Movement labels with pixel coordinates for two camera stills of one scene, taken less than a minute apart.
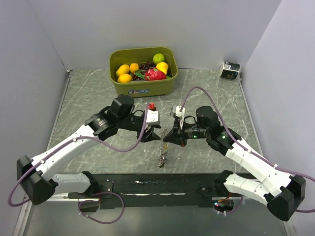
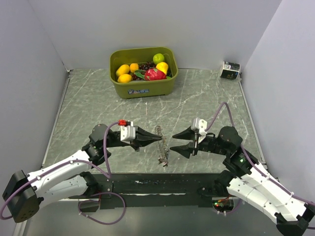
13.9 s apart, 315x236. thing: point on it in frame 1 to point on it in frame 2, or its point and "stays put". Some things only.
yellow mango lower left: [124, 78] stays put
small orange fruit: [134, 67] stays put
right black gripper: [176, 135] to [184, 149]
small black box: [230, 70] stays put
